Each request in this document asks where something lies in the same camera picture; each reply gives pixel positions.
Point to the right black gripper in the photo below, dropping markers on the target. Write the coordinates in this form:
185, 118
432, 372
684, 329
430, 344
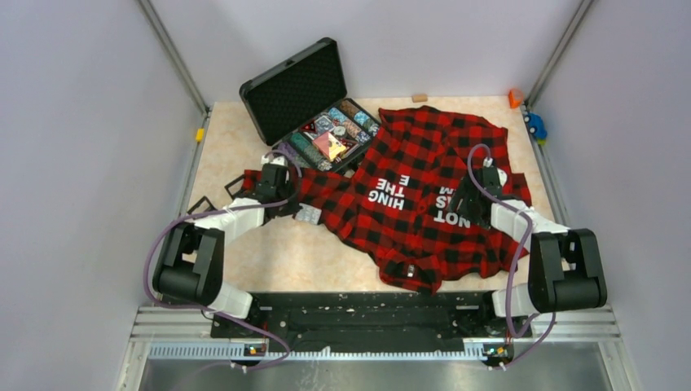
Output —
465, 191

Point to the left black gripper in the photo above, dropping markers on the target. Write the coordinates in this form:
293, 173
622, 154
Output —
292, 208

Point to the black square brooch box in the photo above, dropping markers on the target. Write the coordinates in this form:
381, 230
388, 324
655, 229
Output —
235, 188

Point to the red black plaid shirt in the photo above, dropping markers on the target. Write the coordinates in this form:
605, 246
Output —
394, 207

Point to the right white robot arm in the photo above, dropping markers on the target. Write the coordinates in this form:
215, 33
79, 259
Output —
565, 271

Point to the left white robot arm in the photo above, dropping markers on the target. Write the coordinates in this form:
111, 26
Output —
191, 259

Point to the pink yellow card packet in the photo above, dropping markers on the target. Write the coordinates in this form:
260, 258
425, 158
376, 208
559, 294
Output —
329, 146

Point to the blue toy car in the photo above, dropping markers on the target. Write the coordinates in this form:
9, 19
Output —
536, 128

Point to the black open chip case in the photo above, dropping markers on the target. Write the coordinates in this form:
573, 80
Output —
303, 97

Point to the orange small object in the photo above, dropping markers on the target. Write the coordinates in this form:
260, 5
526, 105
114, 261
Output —
515, 98

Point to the small wooden block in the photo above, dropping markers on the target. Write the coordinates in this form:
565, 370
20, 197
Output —
419, 98

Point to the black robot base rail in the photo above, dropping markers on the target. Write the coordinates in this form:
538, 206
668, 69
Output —
364, 322

